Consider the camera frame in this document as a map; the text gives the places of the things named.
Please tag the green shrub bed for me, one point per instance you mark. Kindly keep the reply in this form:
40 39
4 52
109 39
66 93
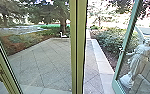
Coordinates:
112 40

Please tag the concrete border strip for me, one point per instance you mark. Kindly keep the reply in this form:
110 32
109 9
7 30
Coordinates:
102 66

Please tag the green glass door frame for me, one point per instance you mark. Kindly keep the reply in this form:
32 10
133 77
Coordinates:
78 50

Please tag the white stone statue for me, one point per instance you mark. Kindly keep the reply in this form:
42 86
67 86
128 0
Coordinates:
137 56

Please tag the dark tree trunk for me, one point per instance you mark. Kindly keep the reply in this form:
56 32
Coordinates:
63 25

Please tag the green framed glass door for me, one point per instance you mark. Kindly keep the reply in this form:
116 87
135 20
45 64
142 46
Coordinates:
125 43

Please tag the white patio chair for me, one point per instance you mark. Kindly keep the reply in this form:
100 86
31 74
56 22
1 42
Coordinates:
63 34

